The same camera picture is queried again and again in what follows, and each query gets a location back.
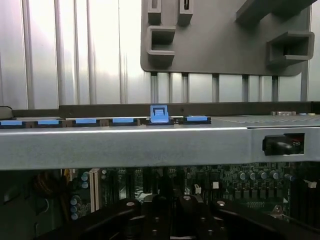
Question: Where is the green motherboard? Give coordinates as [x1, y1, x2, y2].
[59, 162, 320, 226]

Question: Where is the white expansion slot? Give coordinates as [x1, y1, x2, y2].
[90, 167, 99, 212]

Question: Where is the open PC case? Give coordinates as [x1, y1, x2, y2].
[0, 101, 320, 240]

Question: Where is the flat blue slot tab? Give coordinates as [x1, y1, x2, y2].
[111, 117, 134, 124]
[0, 119, 23, 126]
[74, 118, 98, 125]
[36, 119, 60, 126]
[185, 115, 209, 123]

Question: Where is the raised blue slot latch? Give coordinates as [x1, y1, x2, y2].
[149, 104, 170, 125]

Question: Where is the grey parts rack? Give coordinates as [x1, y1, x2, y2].
[140, 0, 315, 77]

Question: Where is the yellow power wire bundle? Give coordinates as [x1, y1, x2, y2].
[32, 167, 77, 201]

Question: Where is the black cable plug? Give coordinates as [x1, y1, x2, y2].
[262, 134, 294, 156]

